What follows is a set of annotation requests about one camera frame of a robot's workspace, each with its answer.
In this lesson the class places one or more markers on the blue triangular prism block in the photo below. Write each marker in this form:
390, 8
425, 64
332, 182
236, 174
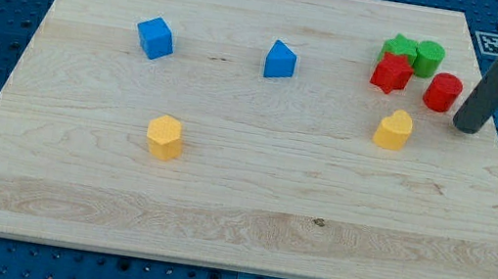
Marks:
280, 61

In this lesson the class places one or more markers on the black white fiducial tag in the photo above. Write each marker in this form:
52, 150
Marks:
487, 43

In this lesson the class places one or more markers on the yellow hexagon block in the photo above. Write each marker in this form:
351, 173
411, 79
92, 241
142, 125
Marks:
164, 137

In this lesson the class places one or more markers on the red star block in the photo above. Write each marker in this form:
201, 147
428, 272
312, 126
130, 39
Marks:
392, 72

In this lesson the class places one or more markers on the green cylinder block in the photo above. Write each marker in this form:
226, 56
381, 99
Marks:
429, 56

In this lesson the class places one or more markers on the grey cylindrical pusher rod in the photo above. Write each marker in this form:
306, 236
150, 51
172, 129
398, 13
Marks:
480, 106

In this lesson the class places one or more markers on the red cylinder block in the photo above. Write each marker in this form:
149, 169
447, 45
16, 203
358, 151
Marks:
443, 91

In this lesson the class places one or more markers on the green star block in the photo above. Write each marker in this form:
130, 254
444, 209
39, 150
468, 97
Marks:
400, 45

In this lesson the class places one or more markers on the blue cube block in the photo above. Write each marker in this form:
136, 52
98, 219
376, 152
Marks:
155, 38

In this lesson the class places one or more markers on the yellow heart block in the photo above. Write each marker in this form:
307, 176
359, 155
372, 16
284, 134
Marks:
394, 131

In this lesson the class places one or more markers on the light wooden board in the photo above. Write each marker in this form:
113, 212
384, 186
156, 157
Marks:
278, 176

